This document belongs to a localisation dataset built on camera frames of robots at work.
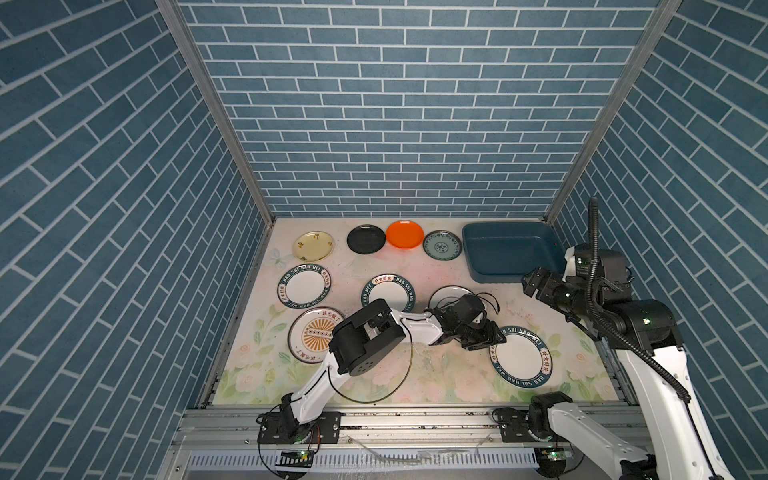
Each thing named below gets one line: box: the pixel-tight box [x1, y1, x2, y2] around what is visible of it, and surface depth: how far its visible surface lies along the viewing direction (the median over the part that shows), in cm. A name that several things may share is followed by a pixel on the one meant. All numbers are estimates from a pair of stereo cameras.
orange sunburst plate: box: [287, 306, 344, 364], surface depth 92 cm
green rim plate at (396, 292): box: [361, 273, 416, 313], surface depth 101 cm
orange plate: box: [386, 220, 425, 249], surface depth 118 cm
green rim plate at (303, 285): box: [277, 263, 332, 309], surface depth 101 cm
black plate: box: [346, 224, 386, 255], surface depth 117 cm
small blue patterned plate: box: [422, 230, 462, 261], surface depth 114 cm
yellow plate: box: [293, 231, 335, 262], surface depth 114 cm
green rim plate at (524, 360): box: [489, 326, 553, 389], surface depth 86 cm
